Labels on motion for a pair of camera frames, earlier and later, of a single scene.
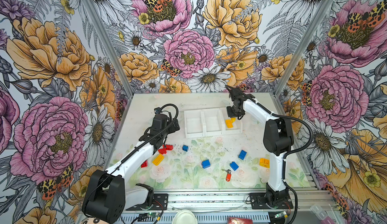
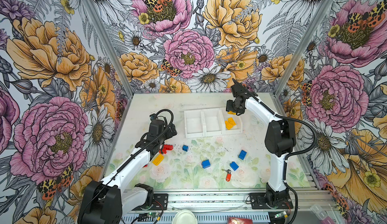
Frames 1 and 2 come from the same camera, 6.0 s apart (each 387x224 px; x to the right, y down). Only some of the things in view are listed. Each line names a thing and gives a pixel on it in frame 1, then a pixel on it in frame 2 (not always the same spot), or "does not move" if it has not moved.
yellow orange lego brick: x=264 y=162 to x=232 y=121
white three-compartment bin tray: x=204 y=122 does not move
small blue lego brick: x=185 y=148 does not move
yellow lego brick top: x=229 y=123 does not move
